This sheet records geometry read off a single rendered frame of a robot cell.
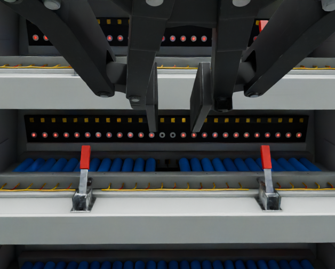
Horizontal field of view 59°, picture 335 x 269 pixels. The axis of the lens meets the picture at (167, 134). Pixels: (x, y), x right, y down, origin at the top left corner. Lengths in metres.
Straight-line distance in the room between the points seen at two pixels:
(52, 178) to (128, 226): 0.15
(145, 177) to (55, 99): 0.18
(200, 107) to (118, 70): 0.06
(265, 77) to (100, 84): 0.09
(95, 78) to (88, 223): 0.30
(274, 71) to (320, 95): 0.32
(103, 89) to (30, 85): 0.29
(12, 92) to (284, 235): 0.43
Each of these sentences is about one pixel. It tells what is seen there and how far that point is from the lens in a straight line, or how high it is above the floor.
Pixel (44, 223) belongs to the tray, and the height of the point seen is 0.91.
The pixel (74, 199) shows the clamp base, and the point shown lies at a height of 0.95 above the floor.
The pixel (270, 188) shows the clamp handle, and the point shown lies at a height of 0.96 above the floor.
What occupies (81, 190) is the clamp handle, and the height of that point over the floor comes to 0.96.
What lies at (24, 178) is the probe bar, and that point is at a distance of 0.52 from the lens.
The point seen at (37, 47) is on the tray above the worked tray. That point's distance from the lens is 0.65.
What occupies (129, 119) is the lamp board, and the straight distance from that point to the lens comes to 0.57.
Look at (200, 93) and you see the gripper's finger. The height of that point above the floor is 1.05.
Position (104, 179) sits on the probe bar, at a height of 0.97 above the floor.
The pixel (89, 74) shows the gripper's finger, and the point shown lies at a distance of 0.16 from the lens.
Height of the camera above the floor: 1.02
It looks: 2 degrees up
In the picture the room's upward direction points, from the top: straight up
